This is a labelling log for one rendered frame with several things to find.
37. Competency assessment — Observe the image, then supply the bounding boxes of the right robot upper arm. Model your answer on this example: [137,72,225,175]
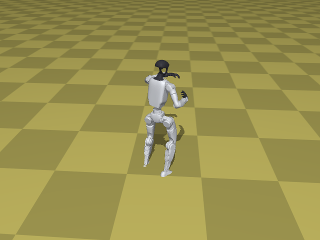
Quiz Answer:
[165,82,180,109]

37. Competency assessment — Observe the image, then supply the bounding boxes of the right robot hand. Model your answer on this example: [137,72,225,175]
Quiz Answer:
[181,90,188,98]

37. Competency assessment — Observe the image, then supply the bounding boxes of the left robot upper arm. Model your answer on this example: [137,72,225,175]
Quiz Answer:
[144,75,152,84]

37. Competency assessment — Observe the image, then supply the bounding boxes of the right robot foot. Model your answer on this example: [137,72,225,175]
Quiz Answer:
[160,170,172,177]

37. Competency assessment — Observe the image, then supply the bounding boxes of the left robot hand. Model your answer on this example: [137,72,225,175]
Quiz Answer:
[163,72,180,78]

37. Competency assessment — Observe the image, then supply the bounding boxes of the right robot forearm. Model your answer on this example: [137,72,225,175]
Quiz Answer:
[178,97,188,107]

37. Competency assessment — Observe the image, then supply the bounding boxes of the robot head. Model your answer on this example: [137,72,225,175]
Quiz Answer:
[153,60,169,81]

